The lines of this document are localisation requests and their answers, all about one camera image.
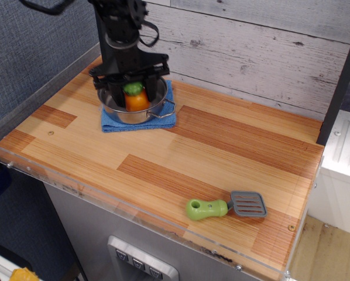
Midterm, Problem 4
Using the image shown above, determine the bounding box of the white ribbed cabinet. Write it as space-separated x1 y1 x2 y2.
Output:
307 110 350 233

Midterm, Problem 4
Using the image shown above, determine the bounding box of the stainless steel pot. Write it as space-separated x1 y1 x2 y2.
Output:
98 78 176 125

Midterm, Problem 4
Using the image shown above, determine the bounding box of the yellow object bottom left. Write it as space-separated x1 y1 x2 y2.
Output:
9 268 40 281

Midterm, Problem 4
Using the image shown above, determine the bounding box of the orange toy carrot green top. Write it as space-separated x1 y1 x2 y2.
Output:
123 82 150 112

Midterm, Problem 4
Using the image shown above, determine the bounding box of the clear acrylic table guard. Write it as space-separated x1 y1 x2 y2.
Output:
0 49 323 280

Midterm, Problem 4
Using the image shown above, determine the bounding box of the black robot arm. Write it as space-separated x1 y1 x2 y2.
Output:
89 1 170 107

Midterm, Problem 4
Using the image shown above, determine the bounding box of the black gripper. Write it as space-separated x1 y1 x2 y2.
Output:
89 46 170 107

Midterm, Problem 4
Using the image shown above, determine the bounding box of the silver dispenser panel with buttons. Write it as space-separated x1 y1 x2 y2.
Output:
107 235 180 280

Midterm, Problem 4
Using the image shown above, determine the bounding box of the black cable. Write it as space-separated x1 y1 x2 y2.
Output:
18 0 160 47

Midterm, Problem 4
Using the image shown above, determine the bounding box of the blue folded cloth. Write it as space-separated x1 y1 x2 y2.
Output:
101 80 176 133

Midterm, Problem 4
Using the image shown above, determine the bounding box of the black vertical post right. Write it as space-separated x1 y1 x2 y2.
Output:
318 0 350 146

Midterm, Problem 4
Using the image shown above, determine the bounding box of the green handled grey toy spatula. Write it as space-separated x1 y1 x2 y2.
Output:
186 191 267 221

